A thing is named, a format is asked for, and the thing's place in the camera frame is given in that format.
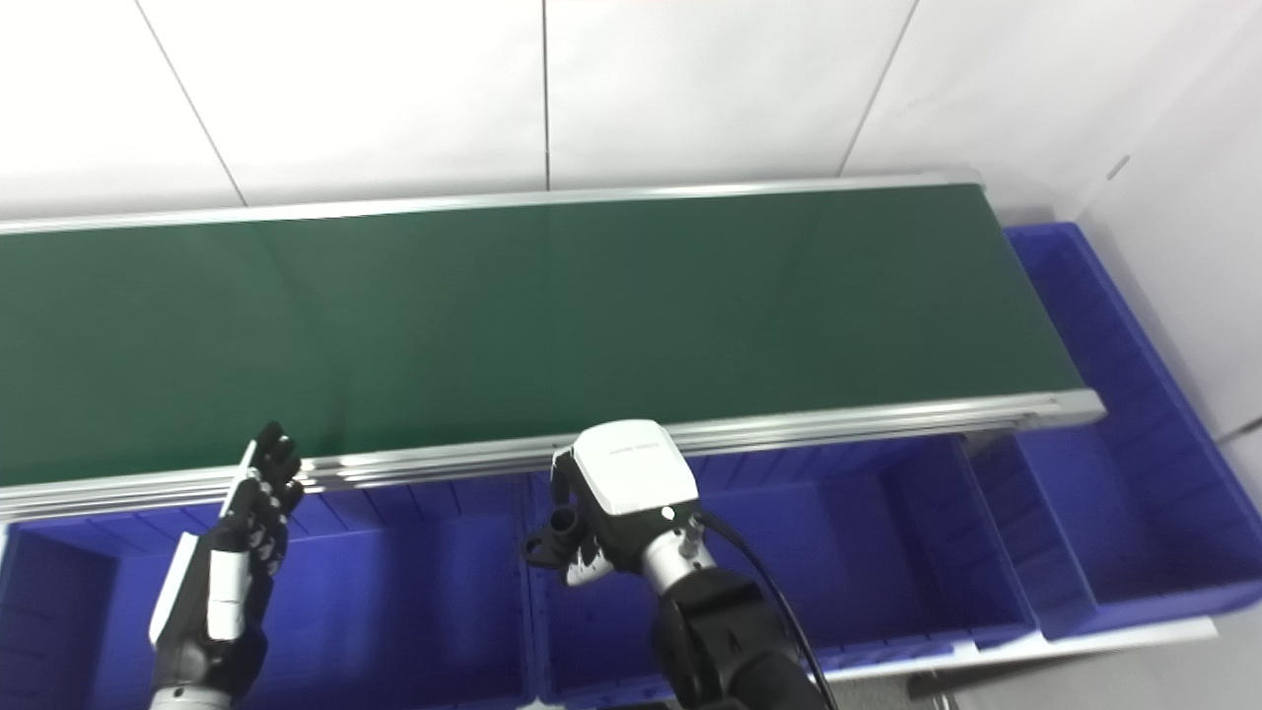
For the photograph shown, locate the long blue plastic bin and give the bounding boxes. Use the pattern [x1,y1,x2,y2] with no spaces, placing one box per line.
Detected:
[961,222,1262,642]

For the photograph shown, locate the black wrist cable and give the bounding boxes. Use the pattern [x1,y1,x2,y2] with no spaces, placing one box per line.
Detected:
[693,511,841,710]

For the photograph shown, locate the black flanged machine part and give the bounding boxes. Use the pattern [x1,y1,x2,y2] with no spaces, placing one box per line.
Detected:
[523,505,585,571]

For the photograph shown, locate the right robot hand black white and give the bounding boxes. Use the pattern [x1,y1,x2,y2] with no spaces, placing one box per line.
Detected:
[547,421,701,588]

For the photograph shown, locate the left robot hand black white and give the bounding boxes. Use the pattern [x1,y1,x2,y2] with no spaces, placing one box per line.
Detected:
[148,422,305,691]

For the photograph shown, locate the green conveyor belt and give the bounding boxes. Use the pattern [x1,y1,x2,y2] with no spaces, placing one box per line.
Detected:
[0,182,1086,489]
[0,170,1105,524]

